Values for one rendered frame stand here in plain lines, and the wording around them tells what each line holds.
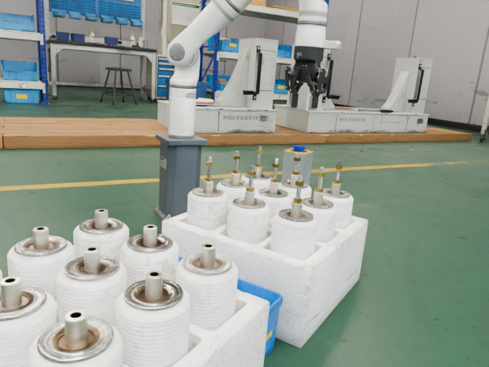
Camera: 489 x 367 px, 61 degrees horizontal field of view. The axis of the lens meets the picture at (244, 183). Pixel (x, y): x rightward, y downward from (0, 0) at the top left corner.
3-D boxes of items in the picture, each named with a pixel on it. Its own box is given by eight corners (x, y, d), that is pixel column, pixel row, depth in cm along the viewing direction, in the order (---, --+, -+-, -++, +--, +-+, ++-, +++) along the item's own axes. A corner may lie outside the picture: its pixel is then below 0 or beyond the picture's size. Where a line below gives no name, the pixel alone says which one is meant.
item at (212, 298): (159, 368, 67) (162, 266, 63) (196, 338, 75) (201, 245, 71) (208, 395, 63) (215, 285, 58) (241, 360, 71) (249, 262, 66)
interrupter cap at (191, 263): (172, 266, 63) (172, 263, 63) (201, 250, 69) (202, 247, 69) (212, 282, 59) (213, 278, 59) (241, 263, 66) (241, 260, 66)
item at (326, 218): (332, 271, 106) (342, 203, 101) (321, 286, 98) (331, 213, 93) (297, 261, 110) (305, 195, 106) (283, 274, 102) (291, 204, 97)
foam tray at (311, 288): (159, 287, 105) (161, 220, 101) (243, 242, 138) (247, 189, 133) (300, 349, 86) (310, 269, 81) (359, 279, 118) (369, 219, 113)
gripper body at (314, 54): (287, 43, 107) (283, 81, 109) (311, 42, 100) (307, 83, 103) (307, 46, 111) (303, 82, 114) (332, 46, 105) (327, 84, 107)
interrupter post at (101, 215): (92, 228, 75) (91, 210, 75) (102, 224, 77) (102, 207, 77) (100, 231, 74) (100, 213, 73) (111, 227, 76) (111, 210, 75)
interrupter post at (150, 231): (140, 245, 70) (140, 226, 69) (150, 241, 72) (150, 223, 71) (150, 249, 69) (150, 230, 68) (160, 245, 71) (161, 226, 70)
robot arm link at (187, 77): (177, 39, 146) (176, 89, 151) (165, 36, 137) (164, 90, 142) (202, 41, 144) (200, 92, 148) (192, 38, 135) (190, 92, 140)
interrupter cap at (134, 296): (110, 299, 53) (110, 294, 53) (152, 277, 60) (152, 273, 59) (155, 320, 50) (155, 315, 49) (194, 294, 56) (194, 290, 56)
